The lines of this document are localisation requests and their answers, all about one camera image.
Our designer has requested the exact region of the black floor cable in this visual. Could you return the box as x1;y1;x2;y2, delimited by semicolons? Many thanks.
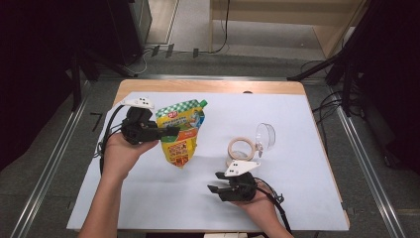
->
310;89;355;122

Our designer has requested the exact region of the person's left hand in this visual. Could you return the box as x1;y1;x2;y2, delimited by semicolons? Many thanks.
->
102;132;160;181

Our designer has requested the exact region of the person's right hand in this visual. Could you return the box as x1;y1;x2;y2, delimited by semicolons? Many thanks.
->
231;189;281;229

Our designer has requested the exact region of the light wooden shelf unit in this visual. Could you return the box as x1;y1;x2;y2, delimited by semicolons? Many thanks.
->
208;0;368;60

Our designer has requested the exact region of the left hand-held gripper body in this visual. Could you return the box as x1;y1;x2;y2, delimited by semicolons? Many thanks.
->
120;96;163;146

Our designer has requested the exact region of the yellow sauce pouch green cap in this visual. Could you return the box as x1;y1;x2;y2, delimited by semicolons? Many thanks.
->
155;98;208;169

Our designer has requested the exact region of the black metal stand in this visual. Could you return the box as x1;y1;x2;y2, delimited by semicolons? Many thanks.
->
67;46;138;112
286;0;380;117

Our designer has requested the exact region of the metal floor rail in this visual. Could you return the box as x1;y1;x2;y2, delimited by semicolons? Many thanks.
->
9;95;92;238
330;86;408;238
98;73;331;82

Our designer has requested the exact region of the black hanging cable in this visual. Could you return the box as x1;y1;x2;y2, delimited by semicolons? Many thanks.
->
211;0;231;55

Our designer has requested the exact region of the dark curtain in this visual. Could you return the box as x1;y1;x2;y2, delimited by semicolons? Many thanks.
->
343;0;420;173
0;0;110;173

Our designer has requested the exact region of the clear glass jar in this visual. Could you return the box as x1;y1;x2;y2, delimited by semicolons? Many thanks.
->
226;122;276;169

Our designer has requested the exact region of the black cabinet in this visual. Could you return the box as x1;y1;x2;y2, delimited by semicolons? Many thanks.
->
105;0;154;66

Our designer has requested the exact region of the white table mat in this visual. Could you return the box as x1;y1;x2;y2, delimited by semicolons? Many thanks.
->
65;91;351;232

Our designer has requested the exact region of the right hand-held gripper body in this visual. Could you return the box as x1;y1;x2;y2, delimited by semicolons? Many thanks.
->
217;160;262;202

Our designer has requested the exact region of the white floor cable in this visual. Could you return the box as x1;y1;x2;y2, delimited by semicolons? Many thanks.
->
127;49;149;76

